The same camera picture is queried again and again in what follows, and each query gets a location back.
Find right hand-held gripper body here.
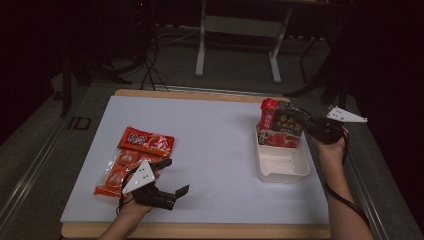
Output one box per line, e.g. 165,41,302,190
309,105,368,146

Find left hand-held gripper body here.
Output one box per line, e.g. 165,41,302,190
121,160,178,211

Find black packet with yellow print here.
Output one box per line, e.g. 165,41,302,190
272,100,312,137

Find clear bag of orange snacks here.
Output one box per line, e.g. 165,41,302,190
93,148,163,198

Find red packet with food picture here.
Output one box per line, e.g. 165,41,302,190
257,128,303,149

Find orange packet with white label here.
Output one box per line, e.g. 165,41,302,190
117,125,176,158

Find red packet with white print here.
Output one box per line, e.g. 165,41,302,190
259,97,280,132

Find white plastic storage box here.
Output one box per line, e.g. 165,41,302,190
255,123,311,184

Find person's right hand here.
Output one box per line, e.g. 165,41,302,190
313,131,349,158

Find person's left hand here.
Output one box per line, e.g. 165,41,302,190
116,197,154,221

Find black stand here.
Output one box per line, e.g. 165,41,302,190
59,49,134,118
283,36,351,108

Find white table mat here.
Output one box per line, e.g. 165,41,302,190
59,95,331,225

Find grey metal-legged desk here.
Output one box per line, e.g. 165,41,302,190
194,0,294,84

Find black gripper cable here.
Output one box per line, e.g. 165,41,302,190
115,194,134,216
324,128,372,229

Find metal frame rail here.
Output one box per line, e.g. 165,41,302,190
343,146,393,240
154,84,271,97
0,109,73,228

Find black floor cables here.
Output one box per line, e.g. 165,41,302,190
139,33,169,91

